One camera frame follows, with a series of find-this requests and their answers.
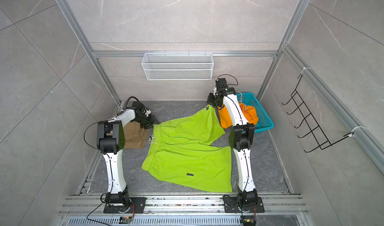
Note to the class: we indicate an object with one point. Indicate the khaki tan shorts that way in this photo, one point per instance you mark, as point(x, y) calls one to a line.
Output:
point(135, 136)

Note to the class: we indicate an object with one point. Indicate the small green circuit board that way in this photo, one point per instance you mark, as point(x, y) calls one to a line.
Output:
point(126, 220)

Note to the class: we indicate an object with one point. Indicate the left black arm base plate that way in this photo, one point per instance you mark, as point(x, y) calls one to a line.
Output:
point(134, 205)

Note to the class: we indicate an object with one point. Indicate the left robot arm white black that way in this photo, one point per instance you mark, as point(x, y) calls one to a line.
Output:
point(111, 142)

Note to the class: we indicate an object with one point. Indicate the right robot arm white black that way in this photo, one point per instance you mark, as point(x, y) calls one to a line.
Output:
point(240, 139)

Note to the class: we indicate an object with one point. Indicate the lime green shorts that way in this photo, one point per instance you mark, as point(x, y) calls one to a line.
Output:
point(182, 153)

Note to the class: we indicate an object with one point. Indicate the teal plastic basket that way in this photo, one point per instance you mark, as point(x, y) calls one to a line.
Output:
point(249, 99)

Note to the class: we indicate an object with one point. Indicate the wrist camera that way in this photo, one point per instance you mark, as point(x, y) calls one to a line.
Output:
point(140, 108)
point(221, 83)

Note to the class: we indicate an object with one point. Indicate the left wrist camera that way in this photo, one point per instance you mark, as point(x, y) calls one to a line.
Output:
point(140, 108)

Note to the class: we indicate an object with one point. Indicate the white wire mesh basket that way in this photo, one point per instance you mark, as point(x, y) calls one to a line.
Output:
point(178, 66)

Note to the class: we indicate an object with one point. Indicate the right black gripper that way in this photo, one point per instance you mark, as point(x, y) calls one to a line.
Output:
point(210, 101)

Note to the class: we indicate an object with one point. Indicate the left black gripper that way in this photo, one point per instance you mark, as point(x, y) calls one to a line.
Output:
point(152, 121)

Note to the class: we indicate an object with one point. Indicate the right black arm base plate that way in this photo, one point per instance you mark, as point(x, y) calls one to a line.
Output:
point(235, 205)

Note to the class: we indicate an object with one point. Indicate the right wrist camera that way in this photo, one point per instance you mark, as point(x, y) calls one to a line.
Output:
point(221, 83)

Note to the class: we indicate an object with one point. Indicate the black wire hook rack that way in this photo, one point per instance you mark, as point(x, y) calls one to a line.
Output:
point(314, 128)

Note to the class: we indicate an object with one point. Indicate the aluminium frame rail front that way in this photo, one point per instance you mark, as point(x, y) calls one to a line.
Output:
point(204, 204)

